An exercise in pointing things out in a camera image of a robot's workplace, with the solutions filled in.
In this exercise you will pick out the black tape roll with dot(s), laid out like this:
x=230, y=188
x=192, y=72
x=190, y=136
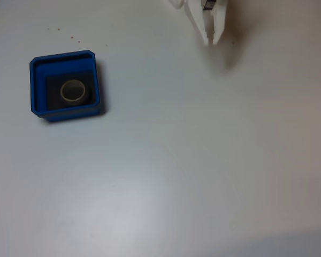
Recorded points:
x=72, y=101

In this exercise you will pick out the blue square plastic box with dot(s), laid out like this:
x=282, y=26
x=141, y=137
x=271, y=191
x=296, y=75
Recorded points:
x=37, y=85

